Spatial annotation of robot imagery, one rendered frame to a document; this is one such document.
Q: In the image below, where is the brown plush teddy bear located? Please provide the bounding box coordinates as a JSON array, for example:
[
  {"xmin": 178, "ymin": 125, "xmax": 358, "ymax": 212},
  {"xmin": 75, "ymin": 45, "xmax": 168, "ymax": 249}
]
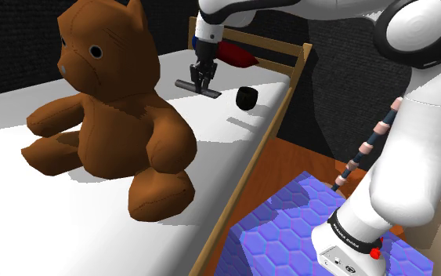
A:
[{"xmin": 20, "ymin": 0, "xmax": 198, "ymax": 223}]

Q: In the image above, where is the grey flat bar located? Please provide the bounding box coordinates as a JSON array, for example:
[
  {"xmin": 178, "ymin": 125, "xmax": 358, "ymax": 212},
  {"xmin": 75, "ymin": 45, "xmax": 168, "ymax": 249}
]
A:
[{"xmin": 174, "ymin": 78, "xmax": 222, "ymax": 100}]

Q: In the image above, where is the red pillow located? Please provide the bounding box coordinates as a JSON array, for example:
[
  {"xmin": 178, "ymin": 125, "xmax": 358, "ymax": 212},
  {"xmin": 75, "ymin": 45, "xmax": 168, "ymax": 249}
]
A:
[{"xmin": 217, "ymin": 39, "xmax": 260, "ymax": 69}]

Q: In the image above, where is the dark pole with pink bands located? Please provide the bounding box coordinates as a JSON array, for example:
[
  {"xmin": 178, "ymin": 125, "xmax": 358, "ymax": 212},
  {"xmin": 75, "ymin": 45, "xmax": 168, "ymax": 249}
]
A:
[{"xmin": 331, "ymin": 96, "xmax": 403, "ymax": 192}]

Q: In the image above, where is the wooden bed with white mattress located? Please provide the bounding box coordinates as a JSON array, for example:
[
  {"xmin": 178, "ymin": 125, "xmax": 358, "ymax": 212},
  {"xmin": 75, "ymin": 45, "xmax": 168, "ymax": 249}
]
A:
[{"xmin": 0, "ymin": 16, "xmax": 313, "ymax": 276}]

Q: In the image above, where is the purple hexagon patterned robot stand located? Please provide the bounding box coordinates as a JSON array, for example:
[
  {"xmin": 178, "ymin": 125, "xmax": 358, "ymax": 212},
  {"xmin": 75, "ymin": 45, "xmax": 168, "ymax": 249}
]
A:
[{"xmin": 213, "ymin": 170, "xmax": 435, "ymax": 276}]

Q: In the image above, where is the black cup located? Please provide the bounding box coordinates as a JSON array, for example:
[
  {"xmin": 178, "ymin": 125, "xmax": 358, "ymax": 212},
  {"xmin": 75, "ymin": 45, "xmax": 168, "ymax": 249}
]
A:
[{"xmin": 235, "ymin": 86, "xmax": 258, "ymax": 112}]

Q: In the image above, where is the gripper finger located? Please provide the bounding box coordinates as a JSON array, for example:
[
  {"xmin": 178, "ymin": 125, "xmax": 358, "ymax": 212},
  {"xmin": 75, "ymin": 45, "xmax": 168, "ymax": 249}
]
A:
[
  {"xmin": 189, "ymin": 64, "xmax": 203, "ymax": 94},
  {"xmin": 202, "ymin": 63, "xmax": 219, "ymax": 96}
]

